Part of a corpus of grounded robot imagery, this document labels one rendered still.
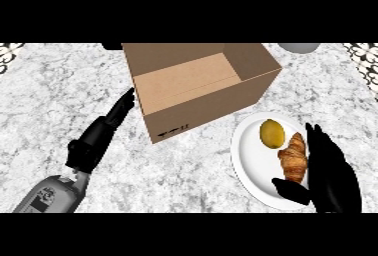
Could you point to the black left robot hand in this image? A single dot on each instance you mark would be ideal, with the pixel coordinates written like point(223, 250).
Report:
point(93, 140)

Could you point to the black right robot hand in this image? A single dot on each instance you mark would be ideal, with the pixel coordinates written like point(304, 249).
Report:
point(332, 173)

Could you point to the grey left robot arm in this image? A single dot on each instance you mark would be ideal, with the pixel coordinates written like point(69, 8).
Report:
point(51, 195)

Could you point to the golden brown croissant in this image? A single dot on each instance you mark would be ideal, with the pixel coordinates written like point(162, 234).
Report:
point(293, 158)

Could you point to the white round plate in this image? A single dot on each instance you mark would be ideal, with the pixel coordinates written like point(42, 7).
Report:
point(255, 166)

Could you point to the brown cardboard box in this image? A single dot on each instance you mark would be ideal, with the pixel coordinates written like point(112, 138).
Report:
point(196, 88)

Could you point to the yellow lemon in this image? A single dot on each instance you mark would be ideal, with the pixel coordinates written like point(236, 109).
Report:
point(271, 133)

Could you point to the black object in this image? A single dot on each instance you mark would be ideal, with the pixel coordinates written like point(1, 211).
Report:
point(112, 46)

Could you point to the black white patterned tile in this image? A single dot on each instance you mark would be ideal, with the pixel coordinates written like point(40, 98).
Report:
point(8, 53)
point(366, 61)

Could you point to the grey round object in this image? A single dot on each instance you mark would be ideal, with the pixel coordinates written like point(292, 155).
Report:
point(298, 47)

